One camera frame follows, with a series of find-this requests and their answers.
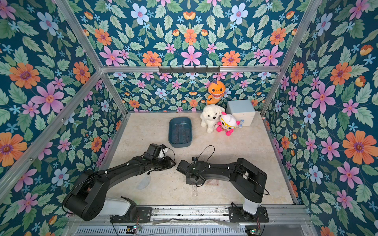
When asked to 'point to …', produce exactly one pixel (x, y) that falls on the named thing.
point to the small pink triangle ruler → (212, 182)
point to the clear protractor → (143, 183)
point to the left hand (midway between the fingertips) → (175, 163)
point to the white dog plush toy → (209, 116)
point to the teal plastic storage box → (180, 132)
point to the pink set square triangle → (187, 132)
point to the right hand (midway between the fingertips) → (192, 181)
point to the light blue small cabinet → (242, 109)
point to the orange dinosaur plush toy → (217, 89)
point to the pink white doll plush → (228, 123)
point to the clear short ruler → (194, 191)
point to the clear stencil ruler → (186, 127)
